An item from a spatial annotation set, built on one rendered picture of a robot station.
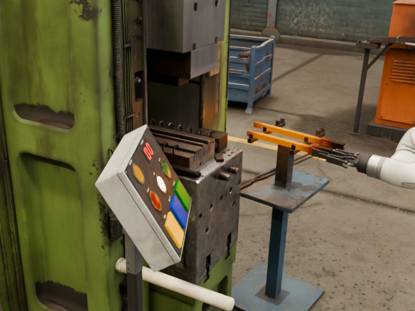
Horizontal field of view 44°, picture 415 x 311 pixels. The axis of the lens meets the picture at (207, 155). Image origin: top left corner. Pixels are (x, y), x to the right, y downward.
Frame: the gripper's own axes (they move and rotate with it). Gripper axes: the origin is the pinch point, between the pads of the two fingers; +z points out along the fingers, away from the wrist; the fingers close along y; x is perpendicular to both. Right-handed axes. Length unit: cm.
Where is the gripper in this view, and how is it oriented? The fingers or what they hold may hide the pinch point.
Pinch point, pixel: (321, 152)
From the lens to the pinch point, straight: 219.2
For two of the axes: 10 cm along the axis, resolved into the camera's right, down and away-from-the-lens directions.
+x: 0.3, -9.3, -3.8
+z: -8.0, -2.4, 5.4
